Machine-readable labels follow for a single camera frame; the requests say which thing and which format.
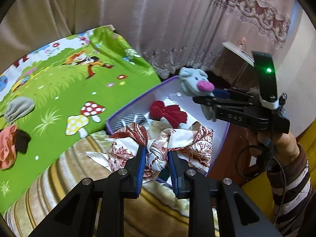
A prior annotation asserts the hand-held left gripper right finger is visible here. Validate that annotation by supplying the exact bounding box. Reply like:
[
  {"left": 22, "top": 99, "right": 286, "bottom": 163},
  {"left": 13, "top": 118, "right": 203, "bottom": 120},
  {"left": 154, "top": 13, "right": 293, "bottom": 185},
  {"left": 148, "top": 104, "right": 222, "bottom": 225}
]
[{"left": 168, "top": 150, "right": 283, "bottom": 237}]

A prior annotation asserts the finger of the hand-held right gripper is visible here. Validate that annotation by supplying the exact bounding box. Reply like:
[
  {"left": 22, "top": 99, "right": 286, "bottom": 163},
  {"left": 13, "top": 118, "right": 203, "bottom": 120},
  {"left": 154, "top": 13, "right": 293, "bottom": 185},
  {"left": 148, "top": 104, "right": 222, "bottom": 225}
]
[
  {"left": 193, "top": 96, "right": 251, "bottom": 112},
  {"left": 211, "top": 88, "right": 256, "bottom": 100}
]

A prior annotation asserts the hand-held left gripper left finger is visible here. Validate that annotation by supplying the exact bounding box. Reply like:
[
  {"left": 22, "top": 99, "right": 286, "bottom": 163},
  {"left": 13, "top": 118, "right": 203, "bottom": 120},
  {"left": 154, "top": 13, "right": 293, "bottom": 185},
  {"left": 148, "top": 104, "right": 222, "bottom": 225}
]
[{"left": 28, "top": 145, "right": 147, "bottom": 237}]

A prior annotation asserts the grey plush toy pink nose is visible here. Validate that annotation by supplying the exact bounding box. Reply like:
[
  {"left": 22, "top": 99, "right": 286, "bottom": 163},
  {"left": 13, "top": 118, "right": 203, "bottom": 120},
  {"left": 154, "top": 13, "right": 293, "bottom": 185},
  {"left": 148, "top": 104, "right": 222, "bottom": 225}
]
[{"left": 178, "top": 67, "right": 218, "bottom": 122}]

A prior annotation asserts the red and white patterned scarf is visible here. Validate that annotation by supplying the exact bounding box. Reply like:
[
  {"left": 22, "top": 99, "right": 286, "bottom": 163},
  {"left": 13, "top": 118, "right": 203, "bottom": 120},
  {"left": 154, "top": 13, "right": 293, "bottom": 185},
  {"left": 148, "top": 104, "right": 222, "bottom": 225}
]
[{"left": 86, "top": 121, "right": 214, "bottom": 181}]

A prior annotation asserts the purple cardboard box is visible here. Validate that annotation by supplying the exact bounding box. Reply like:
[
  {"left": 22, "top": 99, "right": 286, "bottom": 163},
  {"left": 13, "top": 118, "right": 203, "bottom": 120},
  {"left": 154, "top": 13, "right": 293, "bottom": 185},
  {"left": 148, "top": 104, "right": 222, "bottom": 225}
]
[{"left": 106, "top": 76, "right": 231, "bottom": 185}]

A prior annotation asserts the grey drawstring pouch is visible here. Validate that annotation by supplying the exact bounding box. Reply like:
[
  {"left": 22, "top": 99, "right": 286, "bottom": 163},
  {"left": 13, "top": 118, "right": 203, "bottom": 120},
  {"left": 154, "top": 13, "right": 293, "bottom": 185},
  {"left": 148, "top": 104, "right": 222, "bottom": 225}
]
[{"left": 4, "top": 97, "right": 35, "bottom": 125}]

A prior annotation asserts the person's right forearm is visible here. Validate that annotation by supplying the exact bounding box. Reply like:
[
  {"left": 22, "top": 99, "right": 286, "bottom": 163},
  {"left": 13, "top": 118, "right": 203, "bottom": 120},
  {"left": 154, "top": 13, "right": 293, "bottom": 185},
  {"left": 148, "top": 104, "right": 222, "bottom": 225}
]
[{"left": 267, "top": 143, "right": 311, "bottom": 237}]

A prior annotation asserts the person's right hand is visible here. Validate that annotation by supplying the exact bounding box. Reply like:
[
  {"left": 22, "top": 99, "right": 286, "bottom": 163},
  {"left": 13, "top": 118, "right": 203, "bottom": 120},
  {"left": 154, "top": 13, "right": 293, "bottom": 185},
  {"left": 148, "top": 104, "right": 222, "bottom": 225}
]
[{"left": 245, "top": 128, "right": 300, "bottom": 172}]

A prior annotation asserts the cream cloth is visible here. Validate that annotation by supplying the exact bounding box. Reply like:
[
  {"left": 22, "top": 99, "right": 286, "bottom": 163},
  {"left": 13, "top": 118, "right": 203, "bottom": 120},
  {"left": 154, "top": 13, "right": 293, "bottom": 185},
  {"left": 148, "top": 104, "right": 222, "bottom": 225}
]
[{"left": 148, "top": 120, "right": 173, "bottom": 135}]

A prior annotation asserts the black white checkered cloth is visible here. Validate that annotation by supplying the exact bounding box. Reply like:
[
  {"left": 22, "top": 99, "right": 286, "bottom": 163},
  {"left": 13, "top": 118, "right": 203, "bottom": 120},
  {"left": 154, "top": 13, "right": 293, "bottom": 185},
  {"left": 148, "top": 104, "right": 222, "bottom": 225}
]
[{"left": 115, "top": 113, "right": 148, "bottom": 131}]

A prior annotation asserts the red fuzzy cloth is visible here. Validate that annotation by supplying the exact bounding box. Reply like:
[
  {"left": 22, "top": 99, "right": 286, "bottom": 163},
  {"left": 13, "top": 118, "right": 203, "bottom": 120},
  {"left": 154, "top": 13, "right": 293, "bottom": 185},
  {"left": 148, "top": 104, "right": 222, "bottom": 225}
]
[{"left": 150, "top": 100, "right": 188, "bottom": 129}]

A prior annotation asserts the white side table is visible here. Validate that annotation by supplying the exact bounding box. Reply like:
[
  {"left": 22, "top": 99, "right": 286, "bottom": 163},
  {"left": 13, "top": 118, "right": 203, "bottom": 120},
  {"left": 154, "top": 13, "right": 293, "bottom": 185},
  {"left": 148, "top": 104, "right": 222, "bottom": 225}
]
[{"left": 222, "top": 41, "right": 256, "bottom": 67}]

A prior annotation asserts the striped yellow bedding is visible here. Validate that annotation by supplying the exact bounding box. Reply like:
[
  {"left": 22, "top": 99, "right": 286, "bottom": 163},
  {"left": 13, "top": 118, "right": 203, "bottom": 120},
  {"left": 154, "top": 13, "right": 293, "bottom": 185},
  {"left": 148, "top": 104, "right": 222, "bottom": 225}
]
[{"left": 0, "top": 131, "right": 220, "bottom": 237}]

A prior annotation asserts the yellow plastic object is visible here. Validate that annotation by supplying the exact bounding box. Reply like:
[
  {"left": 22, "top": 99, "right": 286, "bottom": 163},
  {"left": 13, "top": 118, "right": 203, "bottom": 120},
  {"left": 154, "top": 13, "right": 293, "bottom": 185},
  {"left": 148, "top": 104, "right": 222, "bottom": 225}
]
[{"left": 241, "top": 126, "right": 316, "bottom": 218}]

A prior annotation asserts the pink lace-trimmed curtain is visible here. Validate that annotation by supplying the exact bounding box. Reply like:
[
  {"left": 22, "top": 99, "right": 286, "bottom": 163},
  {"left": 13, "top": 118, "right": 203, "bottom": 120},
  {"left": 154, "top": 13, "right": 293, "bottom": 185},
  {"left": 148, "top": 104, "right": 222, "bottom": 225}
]
[{"left": 74, "top": 0, "right": 304, "bottom": 79}]

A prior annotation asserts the cartoon printed blanket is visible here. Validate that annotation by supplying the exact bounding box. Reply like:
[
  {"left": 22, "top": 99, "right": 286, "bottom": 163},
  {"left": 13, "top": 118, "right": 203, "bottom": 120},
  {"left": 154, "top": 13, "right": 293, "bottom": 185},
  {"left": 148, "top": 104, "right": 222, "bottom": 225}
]
[{"left": 0, "top": 25, "right": 161, "bottom": 215}]

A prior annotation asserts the black fuzzy cloth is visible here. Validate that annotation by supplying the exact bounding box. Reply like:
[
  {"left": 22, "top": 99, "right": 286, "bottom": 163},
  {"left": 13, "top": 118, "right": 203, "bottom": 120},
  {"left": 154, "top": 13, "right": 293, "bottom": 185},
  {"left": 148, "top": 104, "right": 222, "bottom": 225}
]
[{"left": 15, "top": 130, "right": 32, "bottom": 154}]

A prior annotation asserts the peach fuzzy cloth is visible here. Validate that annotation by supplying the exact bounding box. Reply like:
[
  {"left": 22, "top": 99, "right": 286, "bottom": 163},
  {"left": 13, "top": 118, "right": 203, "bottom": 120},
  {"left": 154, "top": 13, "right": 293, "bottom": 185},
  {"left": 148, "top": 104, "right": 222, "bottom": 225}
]
[{"left": 0, "top": 125, "right": 19, "bottom": 171}]

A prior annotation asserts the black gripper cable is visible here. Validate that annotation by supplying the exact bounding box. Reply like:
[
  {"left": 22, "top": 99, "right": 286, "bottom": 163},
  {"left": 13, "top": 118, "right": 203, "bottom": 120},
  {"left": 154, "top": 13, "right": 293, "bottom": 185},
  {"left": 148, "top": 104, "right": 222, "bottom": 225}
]
[{"left": 234, "top": 144, "right": 287, "bottom": 224}]

